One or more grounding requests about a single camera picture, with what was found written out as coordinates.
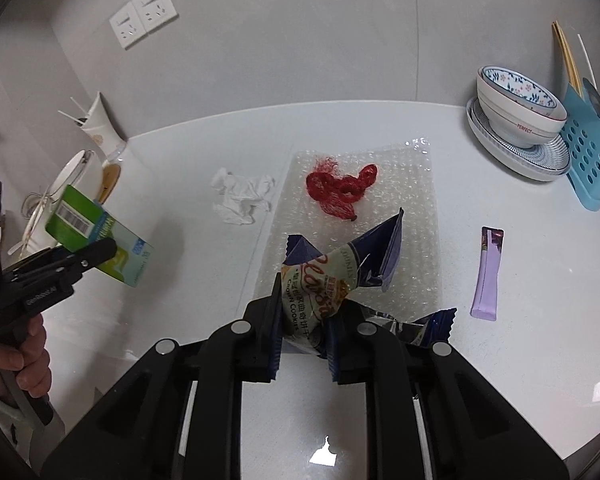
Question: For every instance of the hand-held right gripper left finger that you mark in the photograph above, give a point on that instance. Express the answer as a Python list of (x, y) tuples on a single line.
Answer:
[(275, 355)]

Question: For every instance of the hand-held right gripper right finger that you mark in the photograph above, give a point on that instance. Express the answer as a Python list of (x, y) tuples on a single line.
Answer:
[(336, 360)]

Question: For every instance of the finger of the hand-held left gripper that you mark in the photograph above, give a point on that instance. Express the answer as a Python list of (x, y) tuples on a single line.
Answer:
[(95, 252)]

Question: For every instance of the green carton box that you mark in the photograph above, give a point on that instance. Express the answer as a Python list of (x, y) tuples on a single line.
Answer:
[(110, 240)]

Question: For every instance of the blue cookie wrapper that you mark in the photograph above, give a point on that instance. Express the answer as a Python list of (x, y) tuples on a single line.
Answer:
[(325, 280)]

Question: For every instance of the purple sachet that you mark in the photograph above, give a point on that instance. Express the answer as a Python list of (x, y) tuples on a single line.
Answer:
[(487, 275)]

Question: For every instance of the clear bubble wrap sheet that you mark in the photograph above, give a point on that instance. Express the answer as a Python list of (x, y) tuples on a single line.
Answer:
[(405, 195)]

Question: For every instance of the person's left hand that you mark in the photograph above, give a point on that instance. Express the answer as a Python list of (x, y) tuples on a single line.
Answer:
[(35, 360)]

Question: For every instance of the small white bowl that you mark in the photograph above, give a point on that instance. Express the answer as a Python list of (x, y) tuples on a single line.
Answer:
[(32, 220)]

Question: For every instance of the round wooden coaster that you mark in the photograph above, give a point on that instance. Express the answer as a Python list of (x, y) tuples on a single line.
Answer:
[(110, 182)]

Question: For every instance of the large white bowl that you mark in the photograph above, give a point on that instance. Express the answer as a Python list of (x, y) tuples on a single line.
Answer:
[(67, 180)]

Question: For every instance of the white tapered cup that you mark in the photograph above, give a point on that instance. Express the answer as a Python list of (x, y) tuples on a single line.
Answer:
[(102, 130)]

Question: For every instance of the white straw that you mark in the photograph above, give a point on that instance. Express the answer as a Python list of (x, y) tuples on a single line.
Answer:
[(72, 117), (79, 105)]

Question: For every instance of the crumpled white tissue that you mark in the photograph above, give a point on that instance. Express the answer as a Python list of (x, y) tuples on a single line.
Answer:
[(240, 195)]

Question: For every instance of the red mesh net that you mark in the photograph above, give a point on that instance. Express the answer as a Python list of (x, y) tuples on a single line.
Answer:
[(337, 190)]

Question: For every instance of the blue striped plate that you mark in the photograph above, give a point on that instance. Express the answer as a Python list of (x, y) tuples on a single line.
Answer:
[(525, 162)]

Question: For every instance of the white bowl red rim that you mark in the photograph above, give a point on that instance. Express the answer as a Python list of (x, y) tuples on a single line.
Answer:
[(520, 125)]

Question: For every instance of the blue perforated utensil holder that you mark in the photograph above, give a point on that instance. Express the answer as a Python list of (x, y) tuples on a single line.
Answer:
[(590, 155)]

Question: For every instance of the blue floral bowl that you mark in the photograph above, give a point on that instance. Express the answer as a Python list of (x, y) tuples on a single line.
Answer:
[(520, 87)]

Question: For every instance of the grey spoon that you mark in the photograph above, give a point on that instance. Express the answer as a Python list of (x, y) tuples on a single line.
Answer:
[(594, 97)]

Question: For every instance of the wooden chopsticks bundle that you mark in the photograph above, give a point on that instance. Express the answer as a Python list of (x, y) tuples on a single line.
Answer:
[(567, 57)]

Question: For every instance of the white plastic stick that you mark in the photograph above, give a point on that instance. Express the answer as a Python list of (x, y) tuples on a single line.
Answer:
[(587, 60)]

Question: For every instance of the white wall socket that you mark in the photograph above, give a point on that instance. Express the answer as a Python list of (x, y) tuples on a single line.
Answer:
[(155, 5), (126, 26)]

